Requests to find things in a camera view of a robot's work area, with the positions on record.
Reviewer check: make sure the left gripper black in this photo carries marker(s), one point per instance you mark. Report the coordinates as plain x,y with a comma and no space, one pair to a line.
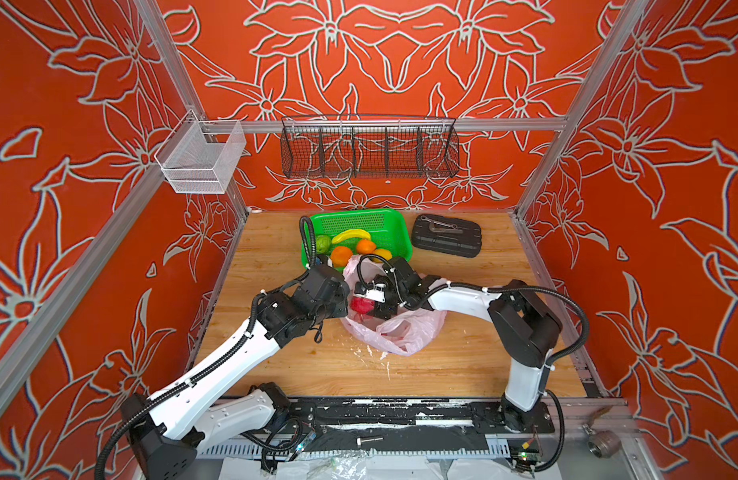
342,302

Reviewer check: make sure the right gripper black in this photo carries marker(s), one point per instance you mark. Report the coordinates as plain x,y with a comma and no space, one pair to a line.
382,310

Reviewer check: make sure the yellow lemon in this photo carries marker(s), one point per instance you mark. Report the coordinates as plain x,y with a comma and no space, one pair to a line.
384,253

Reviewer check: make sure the orange fruit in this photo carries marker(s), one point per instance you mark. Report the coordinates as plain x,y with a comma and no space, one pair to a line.
340,256
366,246

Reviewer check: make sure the red watermelon slice toy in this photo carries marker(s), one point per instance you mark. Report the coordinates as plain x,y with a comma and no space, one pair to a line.
362,306

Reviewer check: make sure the pink plastic bag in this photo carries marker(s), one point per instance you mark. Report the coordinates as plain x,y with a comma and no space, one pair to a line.
405,334

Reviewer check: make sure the green lime fruit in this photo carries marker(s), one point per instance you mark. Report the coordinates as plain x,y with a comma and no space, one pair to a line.
323,244

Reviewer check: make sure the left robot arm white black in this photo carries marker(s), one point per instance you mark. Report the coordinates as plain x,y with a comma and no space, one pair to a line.
167,430

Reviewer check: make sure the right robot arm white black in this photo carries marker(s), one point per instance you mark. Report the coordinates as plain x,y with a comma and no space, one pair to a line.
528,329

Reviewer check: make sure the green plastic basket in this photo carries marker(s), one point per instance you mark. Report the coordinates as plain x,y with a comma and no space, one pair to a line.
388,228

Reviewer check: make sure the black tool case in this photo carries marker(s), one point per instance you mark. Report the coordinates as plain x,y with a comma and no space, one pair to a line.
447,235

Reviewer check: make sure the yellow banana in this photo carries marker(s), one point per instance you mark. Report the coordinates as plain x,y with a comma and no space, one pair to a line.
350,234

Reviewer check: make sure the metal cylinder fitting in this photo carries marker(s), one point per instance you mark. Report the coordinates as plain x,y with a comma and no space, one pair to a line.
604,443

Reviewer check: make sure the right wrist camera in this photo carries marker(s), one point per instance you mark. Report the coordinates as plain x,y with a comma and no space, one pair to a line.
376,292

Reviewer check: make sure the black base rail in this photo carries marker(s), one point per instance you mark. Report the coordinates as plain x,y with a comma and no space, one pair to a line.
435,428

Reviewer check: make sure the black wire basket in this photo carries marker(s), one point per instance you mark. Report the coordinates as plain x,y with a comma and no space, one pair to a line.
347,146

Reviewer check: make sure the clear plastic wall bin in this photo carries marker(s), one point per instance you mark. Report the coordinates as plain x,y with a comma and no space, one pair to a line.
201,157

